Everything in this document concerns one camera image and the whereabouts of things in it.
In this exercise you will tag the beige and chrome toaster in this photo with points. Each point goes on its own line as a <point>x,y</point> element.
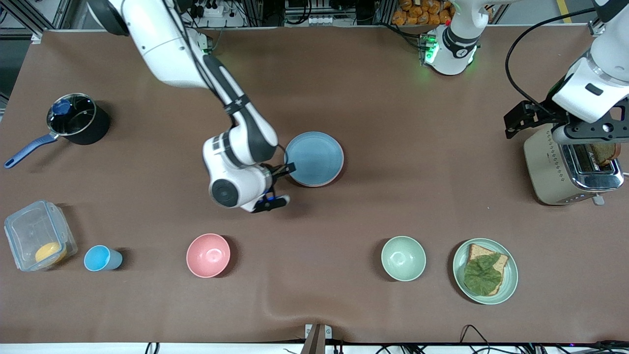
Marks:
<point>545,167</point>

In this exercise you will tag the orange snack packs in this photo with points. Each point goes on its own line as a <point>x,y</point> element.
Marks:
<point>422,12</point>

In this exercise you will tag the bread slice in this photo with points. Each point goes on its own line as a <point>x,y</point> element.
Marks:
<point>479,250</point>

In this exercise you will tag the blue plastic cup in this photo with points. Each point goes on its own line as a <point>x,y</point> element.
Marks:
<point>98,259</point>

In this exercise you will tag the aluminium frame profile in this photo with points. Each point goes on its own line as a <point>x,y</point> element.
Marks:
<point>29,14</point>

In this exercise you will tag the green deep bowl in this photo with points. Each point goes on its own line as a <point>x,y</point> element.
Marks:
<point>403,258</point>

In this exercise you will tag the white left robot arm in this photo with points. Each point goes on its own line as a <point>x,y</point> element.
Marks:
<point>454,44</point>

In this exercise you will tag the pink deep bowl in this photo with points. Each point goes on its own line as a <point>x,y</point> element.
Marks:
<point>208,255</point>

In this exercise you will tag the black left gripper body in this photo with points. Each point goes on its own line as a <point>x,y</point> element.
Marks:
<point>539,114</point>

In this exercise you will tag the white power strip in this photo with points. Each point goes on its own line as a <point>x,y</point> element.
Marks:
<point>211,9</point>
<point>322,20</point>

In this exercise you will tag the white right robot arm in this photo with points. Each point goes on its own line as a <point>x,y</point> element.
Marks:
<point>167,44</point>

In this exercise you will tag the green plate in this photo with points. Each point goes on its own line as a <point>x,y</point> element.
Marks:
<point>508,280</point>

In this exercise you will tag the blue shallow bowl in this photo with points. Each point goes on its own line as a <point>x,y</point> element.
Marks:
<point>314,157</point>

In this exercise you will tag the green lettuce leaf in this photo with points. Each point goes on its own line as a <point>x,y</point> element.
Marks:
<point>481,275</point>

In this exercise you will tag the clear plastic food container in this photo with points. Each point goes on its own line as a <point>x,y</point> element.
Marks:
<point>69,241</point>

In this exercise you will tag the brown toast slice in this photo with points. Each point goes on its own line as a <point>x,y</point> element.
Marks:
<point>605,152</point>

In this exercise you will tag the yellow round food piece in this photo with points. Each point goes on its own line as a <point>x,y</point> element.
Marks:
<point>50,253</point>

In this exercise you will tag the clear lid with blue seal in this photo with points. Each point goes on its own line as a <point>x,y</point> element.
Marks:
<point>32,231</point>

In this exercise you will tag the glass lid with blue knob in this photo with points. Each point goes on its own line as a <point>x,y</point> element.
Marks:
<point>73,115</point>

